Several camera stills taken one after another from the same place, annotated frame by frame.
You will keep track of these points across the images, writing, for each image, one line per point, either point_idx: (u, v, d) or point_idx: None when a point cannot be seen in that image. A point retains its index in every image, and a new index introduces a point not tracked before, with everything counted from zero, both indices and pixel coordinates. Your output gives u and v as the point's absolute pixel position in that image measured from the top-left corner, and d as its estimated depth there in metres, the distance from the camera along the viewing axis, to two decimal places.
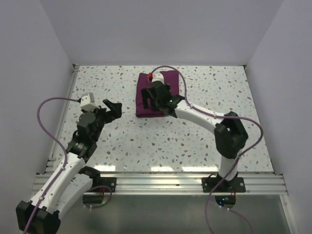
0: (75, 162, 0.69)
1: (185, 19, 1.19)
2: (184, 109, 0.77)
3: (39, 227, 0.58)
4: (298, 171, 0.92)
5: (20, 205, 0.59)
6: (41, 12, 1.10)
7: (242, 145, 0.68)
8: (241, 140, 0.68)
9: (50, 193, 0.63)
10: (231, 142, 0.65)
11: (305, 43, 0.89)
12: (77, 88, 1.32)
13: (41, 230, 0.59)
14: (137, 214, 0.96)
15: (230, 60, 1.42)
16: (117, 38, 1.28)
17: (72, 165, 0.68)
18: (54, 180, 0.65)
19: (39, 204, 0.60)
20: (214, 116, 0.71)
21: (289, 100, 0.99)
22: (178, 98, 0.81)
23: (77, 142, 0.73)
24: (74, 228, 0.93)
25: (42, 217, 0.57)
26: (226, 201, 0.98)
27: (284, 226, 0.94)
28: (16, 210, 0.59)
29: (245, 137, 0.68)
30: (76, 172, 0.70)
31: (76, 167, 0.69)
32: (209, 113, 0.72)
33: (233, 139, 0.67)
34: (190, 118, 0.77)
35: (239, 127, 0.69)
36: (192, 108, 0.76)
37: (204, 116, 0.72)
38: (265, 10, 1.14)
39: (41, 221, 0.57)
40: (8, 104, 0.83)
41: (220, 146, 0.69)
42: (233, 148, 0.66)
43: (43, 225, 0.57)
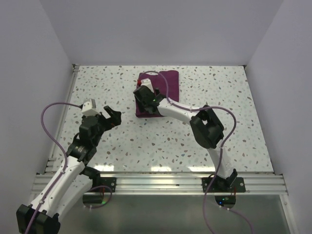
0: (75, 165, 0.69)
1: (185, 19, 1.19)
2: (165, 106, 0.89)
3: (39, 230, 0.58)
4: (298, 171, 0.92)
5: (20, 208, 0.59)
6: (41, 12, 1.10)
7: (218, 134, 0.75)
8: (217, 130, 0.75)
9: (50, 196, 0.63)
10: (206, 132, 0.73)
11: (305, 42, 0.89)
12: (77, 88, 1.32)
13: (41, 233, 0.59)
14: (137, 214, 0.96)
15: (230, 60, 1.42)
16: (117, 38, 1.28)
17: (72, 168, 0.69)
18: (54, 183, 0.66)
19: (39, 207, 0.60)
20: (190, 110, 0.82)
21: (289, 99, 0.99)
22: (160, 97, 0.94)
23: (77, 146, 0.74)
24: (73, 228, 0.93)
25: (42, 220, 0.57)
26: (226, 201, 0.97)
27: (284, 226, 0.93)
28: (16, 214, 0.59)
29: (220, 127, 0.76)
30: (75, 175, 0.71)
31: (76, 170, 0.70)
32: (185, 108, 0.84)
33: (209, 130, 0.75)
34: (171, 114, 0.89)
35: (213, 119, 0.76)
36: (171, 105, 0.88)
37: (182, 111, 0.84)
38: (265, 10, 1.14)
39: (41, 224, 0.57)
40: (8, 104, 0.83)
41: (197, 137, 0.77)
42: (208, 138, 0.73)
43: (43, 229, 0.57)
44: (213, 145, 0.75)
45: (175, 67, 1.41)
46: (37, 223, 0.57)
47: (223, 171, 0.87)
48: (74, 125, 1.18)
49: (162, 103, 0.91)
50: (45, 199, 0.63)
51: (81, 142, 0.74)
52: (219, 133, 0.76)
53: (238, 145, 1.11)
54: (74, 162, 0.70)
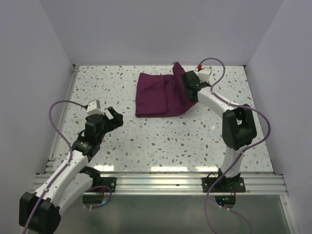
0: (80, 159, 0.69)
1: (185, 19, 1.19)
2: (204, 93, 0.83)
3: (40, 218, 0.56)
4: (298, 171, 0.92)
5: (24, 196, 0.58)
6: (41, 12, 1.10)
7: (248, 138, 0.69)
8: (247, 133, 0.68)
9: (55, 185, 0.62)
10: (235, 131, 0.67)
11: (305, 43, 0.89)
12: (77, 88, 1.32)
13: (40, 224, 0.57)
14: (137, 214, 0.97)
15: (230, 60, 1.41)
16: (117, 38, 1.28)
17: (77, 162, 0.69)
18: (59, 173, 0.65)
19: (44, 195, 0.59)
20: (228, 104, 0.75)
21: (289, 100, 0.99)
22: (204, 85, 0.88)
23: (82, 142, 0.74)
24: (74, 229, 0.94)
25: (46, 207, 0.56)
26: (226, 201, 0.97)
27: (284, 226, 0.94)
28: (20, 202, 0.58)
29: (254, 132, 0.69)
30: (79, 169, 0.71)
31: (80, 164, 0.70)
32: (224, 101, 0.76)
33: (240, 130, 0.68)
34: (207, 103, 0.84)
35: (249, 121, 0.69)
36: (211, 94, 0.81)
37: (218, 102, 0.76)
38: (265, 10, 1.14)
39: (44, 211, 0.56)
40: (8, 104, 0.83)
41: (225, 133, 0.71)
42: (235, 138, 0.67)
43: (45, 217, 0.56)
44: (237, 145, 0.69)
45: None
46: (41, 210, 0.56)
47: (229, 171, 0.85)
48: (75, 125, 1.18)
49: (204, 89, 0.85)
50: (49, 188, 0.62)
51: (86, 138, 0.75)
52: (249, 138, 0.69)
53: None
54: (80, 155, 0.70)
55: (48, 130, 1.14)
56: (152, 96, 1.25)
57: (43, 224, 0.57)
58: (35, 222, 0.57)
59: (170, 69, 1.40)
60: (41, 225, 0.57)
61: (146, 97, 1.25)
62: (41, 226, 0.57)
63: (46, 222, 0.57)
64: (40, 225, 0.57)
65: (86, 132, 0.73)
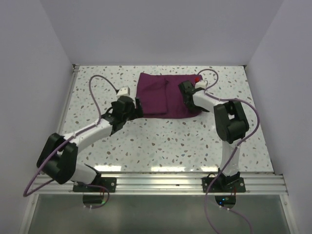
0: (106, 126, 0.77)
1: (185, 20, 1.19)
2: (199, 95, 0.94)
3: (62, 158, 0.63)
4: (298, 171, 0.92)
5: (52, 135, 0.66)
6: (42, 13, 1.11)
7: (241, 129, 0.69)
8: (239, 125, 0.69)
9: (82, 137, 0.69)
10: (226, 123, 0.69)
11: (305, 42, 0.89)
12: (77, 88, 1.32)
13: (57, 166, 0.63)
14: (137, 214, 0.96)
15: (230, 60, 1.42)
16: (117, 39, 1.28)
17: (104, 126, 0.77)
18: (86, 129, 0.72)
19: (71, 139, 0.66)
20: (218, 100, 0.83)
21: (289, 100, 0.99)
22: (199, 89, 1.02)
23: (109, 115, 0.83)
24: (73, 229, 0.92)
25: (69, 150, 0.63)
26: (226, 201, 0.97)
27: (284, 226, 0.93)
28: (48, 139, 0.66)
29: (246, 124, 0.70)
30: (102, 134, 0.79)
31: (104, 130, 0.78)
32: (215, 98, 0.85)
33: (232, 123, 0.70)
34: (203, 103, 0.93)
35: (239, 113, 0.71)
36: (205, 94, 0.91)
37: (211, 100, 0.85)
38: (265, 10, 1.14)
39: (68, 153, 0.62)
40: (8, 105, 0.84)
41: (219, 127, 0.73)
42: (226, 129, 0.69)
43: (66, 159, 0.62)
44: (229, 137, 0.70)
45: (175, 68, 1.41)
46: (64, 151, 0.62)
47: (227, 169, 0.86)
48: (75, 125, 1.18)
49: (198, 92, 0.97)
50: (76, 136, 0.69)
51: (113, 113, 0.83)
52: (243, 129, 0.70)
53: None
54: (107, 122, 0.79)
55: (48, 130, 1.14)
56: (152, 97, 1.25)
57: (60, 167, 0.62)
58: (53, 165, 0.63)
59: (170, 69, 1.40)
60: (58, 167, 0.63)
61: (146, 97, 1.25)
62: (57, 169, 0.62)
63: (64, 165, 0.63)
64: (56, 168, 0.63)
65: (115, 108, 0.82)
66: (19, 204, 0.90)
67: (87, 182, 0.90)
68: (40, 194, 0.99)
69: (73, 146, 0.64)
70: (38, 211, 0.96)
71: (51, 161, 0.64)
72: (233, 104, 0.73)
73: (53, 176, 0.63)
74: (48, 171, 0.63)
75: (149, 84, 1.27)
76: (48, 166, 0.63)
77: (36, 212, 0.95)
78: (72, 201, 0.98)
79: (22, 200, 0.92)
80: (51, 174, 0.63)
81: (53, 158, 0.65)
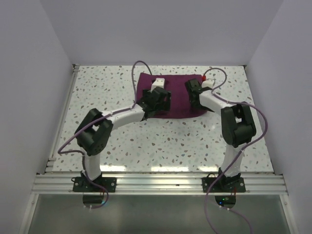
0: (139, 111, 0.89)
1: (185, 20, 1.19)
2: (205, 95, 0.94)
3: (98, 131, 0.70)
4: (298, 171, 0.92)
5: (92, 110, 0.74)
6: (42, 13, 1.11)
7: (248, 133, 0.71)
8: (245, 129, 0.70)
9: (117, 116, 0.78)
10: (234, 126, 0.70)
11: (305, 42, 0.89)
12: (77, 88, 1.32)
13: (92, 137, 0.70)
14: (137, 214, 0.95)
15: (230, 60, 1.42)
16: (117, 39, 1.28)
17: (136, 111, 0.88)
18: (121, 111, 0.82)
19: (107, 116, 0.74)
20: (226, 102, 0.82)
21: (289, 100, 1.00)
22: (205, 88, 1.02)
23: (144, 103, 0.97)
24: (73, 229, 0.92)
25: (106, 126, 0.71)
26: (226, 201, 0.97)
27: (284, 226, 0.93)
28: (88, 112, 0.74)
29: (253, 128, 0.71)
30: (133, 119, 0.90)
31: (135, 114, 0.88)
32: (223, 100, 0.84)
33: (239, 126, 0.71)
34: (210, 103, 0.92)
35: (247, 117, 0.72)
36: (212, 94, 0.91)
37: (218, 101, 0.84)
38: (265, 10, 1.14)
39: (104, 127, 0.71)
40: (8, 105, 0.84)
41: (224, 130, 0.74)
42: (233, 133, 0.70)
43: (102, 132, 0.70)
44: (235, 142, 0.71)
45: (175, 68, 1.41)
46: (102, 126, 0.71)
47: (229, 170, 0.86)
48: (75, 125, 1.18)
49: (205, 92, 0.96)
50: (113, 115, 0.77)
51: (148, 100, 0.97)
52: (249, 133, 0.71)
53: None
54: (140, 108, 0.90)
55: (48, 130, 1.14)
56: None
57: (94, 139, 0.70)
58: (87, 136, 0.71)
59: (170, 69, 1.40)
60: (92, 139, 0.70)
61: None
62: (91, 141, 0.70)
63: (98, 138, 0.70)
64: (90, 139, 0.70)
65: (149, 97, 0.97)
66: (19, 204, 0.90)
67: (90, 177, 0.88)
68: (40, 194, 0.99)
69: (109, 122, 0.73)
70: (38, 211, 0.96)
71: (87, 132, 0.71)
72: (241, 107, 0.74)
73: (87, 146, 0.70)
74: (83, 141, 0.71)
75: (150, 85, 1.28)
76: (84, 136, 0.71)
77: (36, 212, 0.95)
78: (72, 201, 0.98)
79: (22, 200, 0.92)
80: (85, 144, 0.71)
81: (88, 130, 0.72)
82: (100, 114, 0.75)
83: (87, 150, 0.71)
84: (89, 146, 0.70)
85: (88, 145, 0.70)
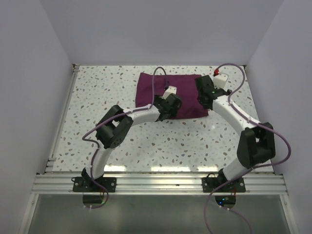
0: (155, 111, 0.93)
1: (185, 20, 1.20)
2: (221, 104, 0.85)
3: (119, 126, 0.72)
4: (298, 171, 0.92)
5: (115, 107, 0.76)
6: (42, 13, 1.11)
7: (265, 158, 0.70)
8: (264, 153, 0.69)
9: (136, 114, 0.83)
10: (253, 152, 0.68)
11: (305, 42, 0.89)
12: (77, 88, 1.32)
13: (112, 131, 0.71)
14: (137, 214, 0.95)
15: (230, 60, 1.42)
16: (117, 39, 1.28)
17: (153, 112, 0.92)
18: (140, 110, 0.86)
19: (128, 114, 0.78)
20: (247, 120, 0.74)
21: (289, 100, 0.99)
22: (220, 92, 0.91)
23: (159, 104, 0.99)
24: (73, 229, 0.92)
25: (127, 122, 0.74)
26: (226, 200, 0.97)
27: (284, 226, 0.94)
28: (111, 107, 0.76)
29: (271, 153, 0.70)
30: (148, 118, 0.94)
31: (151, 114, 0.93)
32: (243, 116, 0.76)
33: (259, 149, 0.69)
34: (225, 114, 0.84)
35: (268, 141, 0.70)
36: (229, 106, 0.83)
37: (237, 117, 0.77)
38: (265, 10, 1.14)
39: (126, 123, 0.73)
40: (8, 105, 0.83)
41: (240, 150, 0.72)
42: (251, 157, 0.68)
43: (123, 127, 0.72)
44: (252, 165, 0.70)
45: (175, 68, 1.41)
46: (123, 121, 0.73)
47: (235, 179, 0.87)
48: (75, 125, 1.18)
49: (221, 100, 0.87)
50: (133, 113, 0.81)
51: (163, 104, 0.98)
52: (266, 158, 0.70)
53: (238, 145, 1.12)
54: (157, 109, 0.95)
55: (48, 130, 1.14)
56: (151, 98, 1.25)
57: (114, 132, 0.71)
58: (108, 129, 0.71)
59: (170, 69, 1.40)
60: (112, 133, 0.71)
61: (146, 97, 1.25)
62: (111, 134, 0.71)
63: (120, 132, 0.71)
64: (111, 133, 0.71)
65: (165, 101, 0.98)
66: (19, 204, 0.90)
67: (94, 176, 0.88)
68: (40, 194, 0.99)
69: (130, 119, 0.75)
70: (38, 211, 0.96)
71: (107, 126, 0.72)
72: (262, 129, 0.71)
73: (107, 139, 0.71)
74: (103, 135, 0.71)
75: (150, 85, 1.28)
76: (104, 129, 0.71)
77: (36, 212, 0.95)
78: (72, 201, 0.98)
79: (22, 201, 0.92)
80: (104, 137, 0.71)
81: (108, 125, 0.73)
82: (122, 110, 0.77)
83: (106, 143, 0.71)
84: (109, 140, 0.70)
85: (107, 138, 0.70)
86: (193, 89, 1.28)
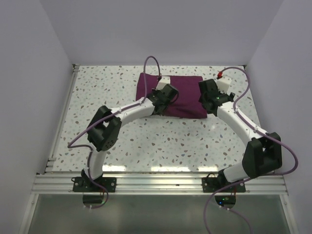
0: (148, 106, 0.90)
1: (185, 20, 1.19)
2: (226, 110, 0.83)
3: (107, 127, 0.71)
4: (298, 171, 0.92)
5: (102, 107, 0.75)
6: (42, 13, 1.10)
7: (271, 168, 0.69)
8: (272, 164, 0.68)
9: (126, 112, 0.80)
10: (259, 163, 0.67)
11: (305, 43, 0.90)
12: (77, 88, 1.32)
13: (103, 134, 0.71)
14: (137, 214, 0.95)
15: (230, 60, 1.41)
16: (117, 39, 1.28)
17: (146, 106, 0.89)
18: (130, 107, 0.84)
19: (116, 114, 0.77)
20: (254, 130, 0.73)
21: (289, 100, 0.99)
22: (224, 98, 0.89)
23: (154, 96, 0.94)
24: (72, 229, 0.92)
25: (115, 123, 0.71)
26: (226, 201, 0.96)
27: (284, 226, 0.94)
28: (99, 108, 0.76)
29: (277, 164, 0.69)
30: (143, 113, 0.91)
31: (146, 109, 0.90)
32: (250, 125, 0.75)
33: (265, 161, 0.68)
34: (230, 122, 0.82)
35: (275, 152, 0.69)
36: (235, 113, 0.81)
37: (243, 126, 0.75)
38: (265, 11, 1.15)
39: (113, 124, 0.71)
40: (8, 104, 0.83)
41: (245, 161, 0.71)
42: (258, 168, 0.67)
43: (110, 128, 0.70)
44: (258, 176, 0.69)
45: (175, 67, 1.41)
46: (111, 123, 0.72)
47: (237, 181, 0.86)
48: (75, 125, 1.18)
49: (225, 106, 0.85)
50: (122, 112, 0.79)
51: (159, 95, 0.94)
52: (272, 168, 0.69)
53: (237, 145, 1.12)
54: (150, 103, 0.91)
55: (48, 130, 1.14)
56: None
57: (104, 135, 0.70)
58: (98, 132, 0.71)
59: (170, 69, 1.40)
60: (103, 135, 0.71)
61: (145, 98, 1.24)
62: (102, 137, 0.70)
63: (108, 134, 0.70)
64: (100, 135, 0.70)
65: (161, 94, 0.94)
66: (18, 204, 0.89)
67: (92, 176, 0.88)
68: (39, 194, 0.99)
69: (118, 120, 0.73)
70: (39, 211, 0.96)
71: (97, 128, 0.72)
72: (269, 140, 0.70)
73: (97, 143, 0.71)
74: (94, 138, 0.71)
75: (150, 85, 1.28)
76: (93, 132, 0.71)
77: (36, 211, 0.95)
78: (72, 201, 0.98)
79: (22, 201, 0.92)
80: (96, 140, 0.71)
81: (99, 126, 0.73)
82: (109, 111, 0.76)
83: (98, 146, 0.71)
84: (99, 143, 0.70)
85: (99, 142, 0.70)
86: (193, 89, 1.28)
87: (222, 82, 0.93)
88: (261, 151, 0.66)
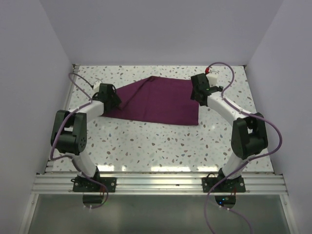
0: (99, 103, 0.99)
1: (185, 20, 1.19)
2: (215, 99, 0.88)
3: (75, 126, 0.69)
4: (299, 170, 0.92)
5: (58, 112, 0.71)
6: (42, 13, 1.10)
7: (258, 147, 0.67)
8: (259, 143, 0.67)
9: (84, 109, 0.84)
10: (245, 140, 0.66)
11: (305, 43, 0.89)
12: (77, 88, 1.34)
13: (73, 134, 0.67)
14: (137, 214, 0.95)
15: (230, 59, 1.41)
16: (117, 39, 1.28)
17: (97, 104, 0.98)
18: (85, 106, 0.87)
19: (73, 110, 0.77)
20: (239, 111, 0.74)
21: (289, 100, 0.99)
22: (214, 89, 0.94)
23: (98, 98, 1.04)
24: (72, 230, 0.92)
25: (81, 117, 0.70)
26: (226, 201, 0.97)
27: (284, 227, 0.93)
28: (56, 114, 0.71)
29: (264, 144, 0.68)
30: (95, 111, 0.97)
31: (97, 108, 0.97)
32: (235, 108, 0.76)
33: (251, 140, 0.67)
34: (218, 107, 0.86)
35: (261, 131, 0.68)
36: (223, 100, 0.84)
37: (230, 109, 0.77)
38: (265, 11, 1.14)
39: (80, 119, 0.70)
40: (8, 104, 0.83)
41: (233, 140, 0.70)
42: (244, 146, 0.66)
43: (80, 125, 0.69)
44: (246, 155, 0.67)
45: (175, 68, 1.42)
46: (76, 120, 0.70)
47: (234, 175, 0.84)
48: None
49: (214, 95, 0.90)
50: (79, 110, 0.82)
51: (101, 96, 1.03)
52: (259, 148, 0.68)
53: None
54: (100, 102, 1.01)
55: (48, 130, 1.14)
56: (138, 103, 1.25)
57: (76, 134, 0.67)
58: (67, 136, 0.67)
59: (170, 69, 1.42)
60: (74, 136, 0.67)
61: (138, 104, 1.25)
62: (74, 137, 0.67)
63: (80, 131, 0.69)
64: (72, 138, 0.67)
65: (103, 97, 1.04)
66: (18, 204, 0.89)
67: (89, 173, 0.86)
68: (39, 194, 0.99)
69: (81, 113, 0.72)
70: (38, 211, 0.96)
71: (64, 134, 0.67)
72: (254, 119, 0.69)
73: (71, 146, 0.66)
74: (65, 144, 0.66)
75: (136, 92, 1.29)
76: (63, 139, 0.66)
77: (36, 212, 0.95)
78: (72, 201, 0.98)
79: (22, 200, 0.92)
80: (68, 145, 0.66)
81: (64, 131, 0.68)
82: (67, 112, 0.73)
83: (73, 148, 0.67)
84: (74, 146, 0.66)
85: (72, 144, 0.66)
86: (187, 92, 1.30)
87: (209, 76, 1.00)
88: (246, 128, 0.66)
